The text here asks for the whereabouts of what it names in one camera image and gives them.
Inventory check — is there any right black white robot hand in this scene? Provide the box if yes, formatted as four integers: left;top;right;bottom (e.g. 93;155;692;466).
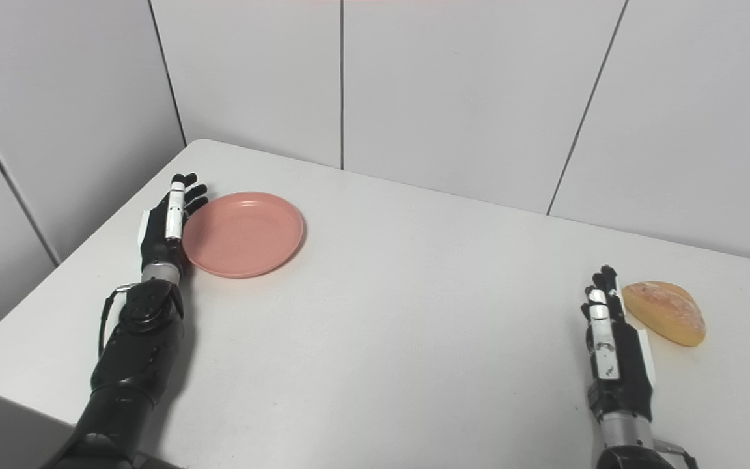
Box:
581;265;656;423

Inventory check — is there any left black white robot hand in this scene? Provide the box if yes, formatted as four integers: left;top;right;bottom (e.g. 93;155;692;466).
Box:
137;173;209;274

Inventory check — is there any golden bread roll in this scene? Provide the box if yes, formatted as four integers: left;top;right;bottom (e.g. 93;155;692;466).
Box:
622;281;707;347

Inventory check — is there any pink round plate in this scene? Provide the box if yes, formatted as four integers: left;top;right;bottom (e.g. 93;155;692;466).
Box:
182;192;305;279

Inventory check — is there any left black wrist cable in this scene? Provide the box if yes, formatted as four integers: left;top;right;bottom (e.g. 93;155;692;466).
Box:
98;283;139;360

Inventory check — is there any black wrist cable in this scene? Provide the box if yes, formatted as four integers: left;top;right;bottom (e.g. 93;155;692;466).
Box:
654;440;699;469
98;283;139;360

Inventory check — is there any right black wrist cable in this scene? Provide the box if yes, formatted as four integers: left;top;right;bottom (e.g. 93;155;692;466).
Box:
654;440;699;469

